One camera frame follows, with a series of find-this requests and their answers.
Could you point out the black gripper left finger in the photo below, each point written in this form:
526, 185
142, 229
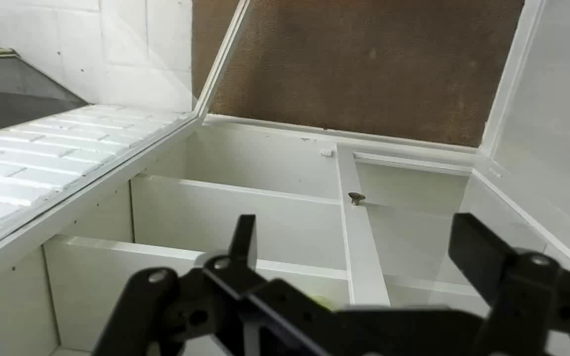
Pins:
168, 310

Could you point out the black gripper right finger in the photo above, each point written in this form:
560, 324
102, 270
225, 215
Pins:
530, 298

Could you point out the white glass cabinet door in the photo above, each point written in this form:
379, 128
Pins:
550, 132
49, 160

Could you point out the white cabinet divider panel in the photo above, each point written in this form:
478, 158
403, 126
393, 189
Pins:
362, 251

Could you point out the white wooden cabinet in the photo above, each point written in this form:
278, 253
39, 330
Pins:
267, 160

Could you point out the small metal door latch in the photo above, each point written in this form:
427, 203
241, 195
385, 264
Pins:
358, 197

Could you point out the brown cabinet back panel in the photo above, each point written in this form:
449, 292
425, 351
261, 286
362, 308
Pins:
366, 67

